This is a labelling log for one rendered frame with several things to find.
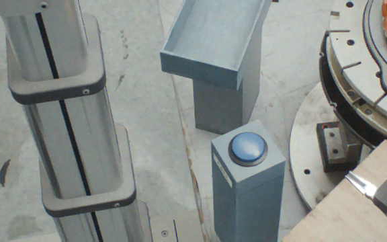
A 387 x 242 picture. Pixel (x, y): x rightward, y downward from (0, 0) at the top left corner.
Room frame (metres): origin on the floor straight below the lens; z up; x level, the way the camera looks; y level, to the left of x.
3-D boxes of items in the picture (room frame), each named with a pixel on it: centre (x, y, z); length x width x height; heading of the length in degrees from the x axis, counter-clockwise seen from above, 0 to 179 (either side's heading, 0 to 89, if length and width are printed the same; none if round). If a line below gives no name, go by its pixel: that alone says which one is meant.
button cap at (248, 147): (0.56, -0.07, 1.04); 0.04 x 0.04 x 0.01
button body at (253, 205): (0.56, -0.07, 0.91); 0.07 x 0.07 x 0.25; 24
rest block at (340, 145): (0.68, -0.22, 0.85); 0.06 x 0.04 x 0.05; 2
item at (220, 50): (0.79, -0.06, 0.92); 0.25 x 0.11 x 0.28; 158
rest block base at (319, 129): (0.69, -0.22, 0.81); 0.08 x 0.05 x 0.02; 2
